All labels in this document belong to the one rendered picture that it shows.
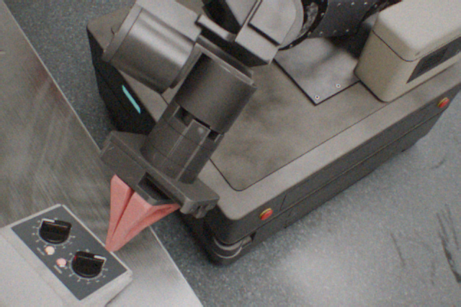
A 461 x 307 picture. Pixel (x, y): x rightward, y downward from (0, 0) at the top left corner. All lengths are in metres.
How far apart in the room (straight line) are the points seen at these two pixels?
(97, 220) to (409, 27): 0.83
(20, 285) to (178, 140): 0.23
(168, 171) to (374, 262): 1.15
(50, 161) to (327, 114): 0.75
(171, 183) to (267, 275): 1.03
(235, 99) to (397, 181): 1.28
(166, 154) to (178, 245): 1.02
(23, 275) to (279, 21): 0.35
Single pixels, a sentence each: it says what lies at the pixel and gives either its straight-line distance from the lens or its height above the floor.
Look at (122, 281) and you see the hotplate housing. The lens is 0.60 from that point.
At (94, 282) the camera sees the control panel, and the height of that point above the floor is 0.80.
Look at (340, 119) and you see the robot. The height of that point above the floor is 0.36.
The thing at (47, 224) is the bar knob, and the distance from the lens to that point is 0.60.
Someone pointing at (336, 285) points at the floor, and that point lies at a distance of 1.48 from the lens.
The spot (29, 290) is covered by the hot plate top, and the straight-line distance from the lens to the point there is 0.56.
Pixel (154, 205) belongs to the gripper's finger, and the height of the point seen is 0.95.
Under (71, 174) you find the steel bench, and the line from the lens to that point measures 0.70.
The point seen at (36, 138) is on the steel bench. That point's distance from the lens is 0.74.
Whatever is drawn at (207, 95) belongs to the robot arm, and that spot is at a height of 1.02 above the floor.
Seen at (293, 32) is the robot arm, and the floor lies 1.04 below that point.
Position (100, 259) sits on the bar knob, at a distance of 0.58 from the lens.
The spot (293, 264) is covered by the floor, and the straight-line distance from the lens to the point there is 1.47.
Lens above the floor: 1.35
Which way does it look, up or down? 58 degrees down
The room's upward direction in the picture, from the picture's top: 10 degrees clockwise
